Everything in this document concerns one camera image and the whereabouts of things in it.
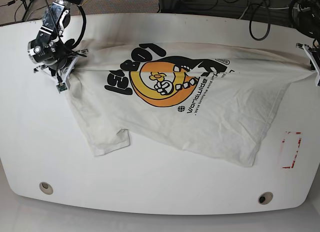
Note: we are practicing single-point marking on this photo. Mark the red tape rectangle marking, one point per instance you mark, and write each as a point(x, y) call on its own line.
point(289, 149)

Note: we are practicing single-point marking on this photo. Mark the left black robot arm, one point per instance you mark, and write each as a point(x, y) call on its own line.
point(305, 17)

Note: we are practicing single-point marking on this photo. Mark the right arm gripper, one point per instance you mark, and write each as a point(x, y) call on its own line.
point(56, 68)

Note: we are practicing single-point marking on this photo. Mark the white T-shirt black print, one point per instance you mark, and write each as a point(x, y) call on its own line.
point(214, 100)

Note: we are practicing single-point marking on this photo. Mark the table cable grommet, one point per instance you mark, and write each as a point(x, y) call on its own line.
point(46, 188)
point(265, 198)

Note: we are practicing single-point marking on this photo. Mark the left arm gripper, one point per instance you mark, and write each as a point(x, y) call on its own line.
point(314, 58)

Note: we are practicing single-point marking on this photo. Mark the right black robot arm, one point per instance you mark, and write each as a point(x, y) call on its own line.
point(54, 21)

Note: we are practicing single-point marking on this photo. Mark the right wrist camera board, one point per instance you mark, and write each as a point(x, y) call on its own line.
point(61, 87)

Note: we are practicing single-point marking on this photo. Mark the right table cable grommet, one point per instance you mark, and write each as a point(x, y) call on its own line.
point(265, 198)

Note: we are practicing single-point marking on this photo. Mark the left table cable grommet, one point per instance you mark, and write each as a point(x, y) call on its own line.
point(46, 188)

